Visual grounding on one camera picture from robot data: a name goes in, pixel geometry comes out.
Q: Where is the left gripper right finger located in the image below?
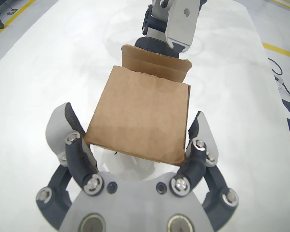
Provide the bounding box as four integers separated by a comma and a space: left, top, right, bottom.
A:
170, 111, 240, 230

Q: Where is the black cable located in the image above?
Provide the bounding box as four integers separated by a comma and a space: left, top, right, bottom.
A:
268, 58, 290, 103

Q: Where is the small brown carton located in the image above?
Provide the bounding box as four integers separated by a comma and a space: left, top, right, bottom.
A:
83, 45, 192, 166

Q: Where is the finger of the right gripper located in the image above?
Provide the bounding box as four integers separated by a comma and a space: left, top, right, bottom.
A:
135, 0, 180, 59
158, 0, 209, 52

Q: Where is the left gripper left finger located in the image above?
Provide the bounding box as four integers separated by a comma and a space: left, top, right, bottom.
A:
36, 102, 105, 231

